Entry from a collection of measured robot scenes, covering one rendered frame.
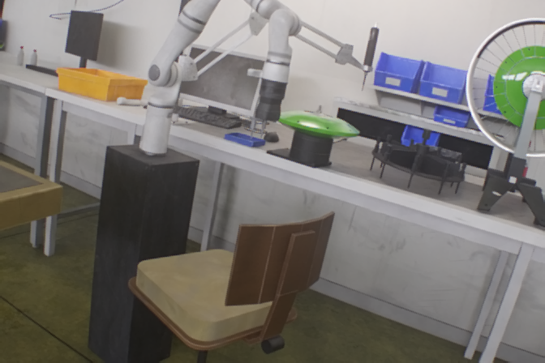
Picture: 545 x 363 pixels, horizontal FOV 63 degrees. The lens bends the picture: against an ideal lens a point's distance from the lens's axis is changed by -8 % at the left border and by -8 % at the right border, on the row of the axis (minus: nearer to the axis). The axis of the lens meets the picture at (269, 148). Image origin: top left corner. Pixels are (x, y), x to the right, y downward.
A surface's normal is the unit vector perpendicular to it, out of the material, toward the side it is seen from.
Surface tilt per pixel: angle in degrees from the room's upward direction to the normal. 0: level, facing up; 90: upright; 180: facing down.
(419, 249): 90
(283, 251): 90
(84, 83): 94
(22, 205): 90
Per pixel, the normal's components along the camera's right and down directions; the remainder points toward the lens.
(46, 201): 0.91, 0.25
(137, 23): -0.46, 0.07
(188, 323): -0.71, 0.00
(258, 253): 0.43, 0.25
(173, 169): 0.81, 0.26
